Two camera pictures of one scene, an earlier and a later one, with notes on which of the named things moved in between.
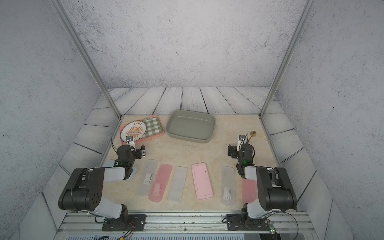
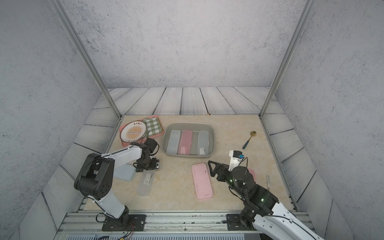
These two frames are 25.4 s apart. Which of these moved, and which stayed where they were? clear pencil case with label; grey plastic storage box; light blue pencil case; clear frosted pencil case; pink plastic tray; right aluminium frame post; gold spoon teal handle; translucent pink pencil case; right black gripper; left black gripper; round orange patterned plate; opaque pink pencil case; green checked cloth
Moved: left black gripper; grey plastic storage box; clear frosted pencil case; right black gripper; translucent pink pencil case
Stayed: right aluminium frame post; pink plastic tray; green checked cloth; opaque pink pencil case; gold spoon teal handle; light blue pencil case; round orange patterned plate; clear pencil case with label
